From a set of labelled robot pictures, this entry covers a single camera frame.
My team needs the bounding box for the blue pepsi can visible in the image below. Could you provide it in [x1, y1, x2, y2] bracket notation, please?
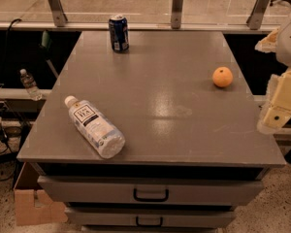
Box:
[109, 15, 129, 52]

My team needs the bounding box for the right metal bracket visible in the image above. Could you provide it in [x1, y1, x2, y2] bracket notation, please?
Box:
[246, 0, 270, 30]

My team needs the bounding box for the middle metal bracket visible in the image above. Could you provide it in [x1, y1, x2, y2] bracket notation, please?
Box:
[171, 0, 183, 29]

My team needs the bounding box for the small water bottle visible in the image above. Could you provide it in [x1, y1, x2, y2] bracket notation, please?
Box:
[19, 69, 43, 101]

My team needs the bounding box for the left metal bracket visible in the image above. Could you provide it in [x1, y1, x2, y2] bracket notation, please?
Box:
[48, 0, 68, 27]

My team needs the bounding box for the cardboard box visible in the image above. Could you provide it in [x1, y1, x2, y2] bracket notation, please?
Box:
[14, 163, 68, 226]

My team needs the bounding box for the metal bracket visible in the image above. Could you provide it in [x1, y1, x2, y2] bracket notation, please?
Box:
[48, 0, 68, 27]
[171, 0, 183, 29]
[246, 0, 270, 30]

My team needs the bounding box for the top drawer black handle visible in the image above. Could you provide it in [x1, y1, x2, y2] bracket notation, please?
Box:
[133, 188, 169, 203]

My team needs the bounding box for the drawer black handle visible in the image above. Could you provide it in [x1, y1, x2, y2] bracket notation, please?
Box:
[135, 216, 164, 227]
[133, 188, 169, 203]

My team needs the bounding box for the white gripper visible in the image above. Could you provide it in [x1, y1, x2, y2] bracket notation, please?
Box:
[255, 13, 291, 134]

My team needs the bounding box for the lower drawer black handle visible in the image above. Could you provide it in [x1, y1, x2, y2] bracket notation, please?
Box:
[135, 216, 164, 227]

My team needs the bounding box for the grey drawer cabinet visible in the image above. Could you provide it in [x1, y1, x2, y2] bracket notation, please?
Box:
[18, 31, 285, 233]

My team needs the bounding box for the green handled tool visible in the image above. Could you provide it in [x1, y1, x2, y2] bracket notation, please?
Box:
[40, 30, 58, 78]

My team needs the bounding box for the clear tea bottle lying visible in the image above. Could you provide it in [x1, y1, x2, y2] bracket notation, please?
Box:
[65, 96, 125, 159]

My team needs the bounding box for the orange fruit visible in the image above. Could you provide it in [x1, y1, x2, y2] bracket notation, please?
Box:
[212, 67, 234, 88]

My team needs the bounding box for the black cable left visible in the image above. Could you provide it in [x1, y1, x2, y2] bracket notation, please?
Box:
[0, 17, 32, 182]

